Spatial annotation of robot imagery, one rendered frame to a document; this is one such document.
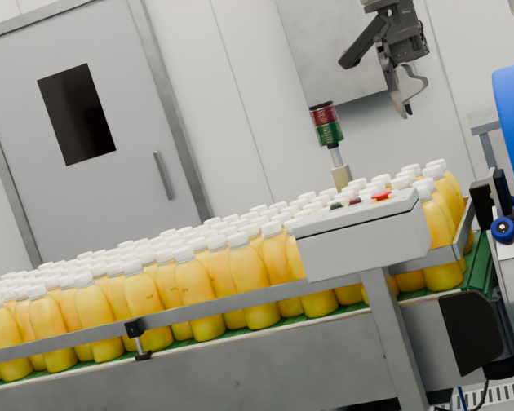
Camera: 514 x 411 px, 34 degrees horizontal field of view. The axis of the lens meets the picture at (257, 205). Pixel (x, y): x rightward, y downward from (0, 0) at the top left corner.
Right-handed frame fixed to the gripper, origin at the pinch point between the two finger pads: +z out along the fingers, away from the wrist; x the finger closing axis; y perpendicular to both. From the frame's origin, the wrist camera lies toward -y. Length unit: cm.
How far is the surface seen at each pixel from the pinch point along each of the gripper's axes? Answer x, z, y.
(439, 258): -11.4, 25.4, 0.8
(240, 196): 314, 43, -160
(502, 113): -2.8, 5.0, 16.9
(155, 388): -13, 38, -60
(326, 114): 42.8, -1.5, -24.8
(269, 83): 317, -15, -122
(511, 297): -4.6, 36.9, 9.9
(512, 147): -4.8, 10.8, 17.1
